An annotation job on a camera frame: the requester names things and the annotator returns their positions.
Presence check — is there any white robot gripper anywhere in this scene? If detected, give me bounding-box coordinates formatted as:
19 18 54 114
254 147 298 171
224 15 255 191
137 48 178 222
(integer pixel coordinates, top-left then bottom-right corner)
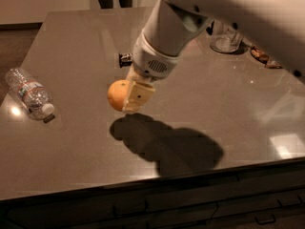
122 32 180 114

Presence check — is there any orange fruit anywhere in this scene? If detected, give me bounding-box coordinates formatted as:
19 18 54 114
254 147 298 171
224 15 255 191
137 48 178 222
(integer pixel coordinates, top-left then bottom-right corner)
108 80 130 112

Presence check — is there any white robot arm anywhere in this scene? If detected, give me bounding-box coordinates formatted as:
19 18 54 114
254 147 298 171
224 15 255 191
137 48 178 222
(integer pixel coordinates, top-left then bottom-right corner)
121 0 305 113

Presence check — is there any clear plastic water bottle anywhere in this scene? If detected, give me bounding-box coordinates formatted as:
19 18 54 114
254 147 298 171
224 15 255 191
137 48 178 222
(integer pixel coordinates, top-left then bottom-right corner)
5 68 55 121

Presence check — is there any dark chocolate bar wrapper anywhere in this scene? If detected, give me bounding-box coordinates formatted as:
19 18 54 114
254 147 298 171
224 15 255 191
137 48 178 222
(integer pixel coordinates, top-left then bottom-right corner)
119 53 132 68

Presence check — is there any snack packets pile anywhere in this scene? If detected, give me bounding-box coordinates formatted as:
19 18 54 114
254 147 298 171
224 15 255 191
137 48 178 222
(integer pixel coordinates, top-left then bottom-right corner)
250 46 282 69

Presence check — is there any wire mesh cup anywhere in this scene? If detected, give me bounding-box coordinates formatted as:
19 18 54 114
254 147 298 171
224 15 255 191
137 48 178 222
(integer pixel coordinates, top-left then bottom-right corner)
210 20 243 53

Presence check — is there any black drawer handle left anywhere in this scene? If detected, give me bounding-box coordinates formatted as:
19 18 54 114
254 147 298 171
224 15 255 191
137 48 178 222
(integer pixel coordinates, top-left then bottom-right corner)
112 200 149 218

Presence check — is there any black drawer handle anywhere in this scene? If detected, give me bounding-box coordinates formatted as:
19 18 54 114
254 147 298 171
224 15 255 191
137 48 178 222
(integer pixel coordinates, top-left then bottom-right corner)
254 214 276 225
112 200 149 218

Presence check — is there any black drawer handle right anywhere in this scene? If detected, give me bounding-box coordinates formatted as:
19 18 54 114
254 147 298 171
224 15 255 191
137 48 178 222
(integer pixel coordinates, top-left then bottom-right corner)
254 214 276 225

